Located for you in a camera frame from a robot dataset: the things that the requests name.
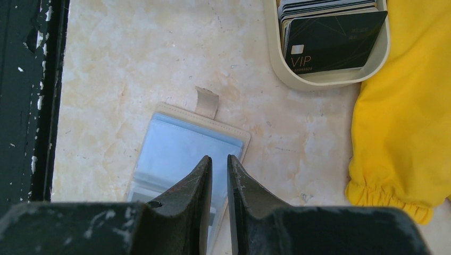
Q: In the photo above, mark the stack of cards in tray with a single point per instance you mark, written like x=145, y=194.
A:
x=287, y=8

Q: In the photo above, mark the beige card holder wallet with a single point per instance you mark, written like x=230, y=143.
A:
x=175, y=141

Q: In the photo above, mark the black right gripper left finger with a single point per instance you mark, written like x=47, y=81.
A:
x=176, y=222

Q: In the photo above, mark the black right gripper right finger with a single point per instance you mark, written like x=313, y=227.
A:
x=251, y=210

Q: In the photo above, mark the yellow jacket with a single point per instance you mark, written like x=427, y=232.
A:
x=401, y=119

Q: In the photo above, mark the black VIP front card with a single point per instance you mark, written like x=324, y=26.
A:
x=331, y=42

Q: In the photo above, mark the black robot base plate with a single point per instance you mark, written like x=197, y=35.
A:
x=33, y=39

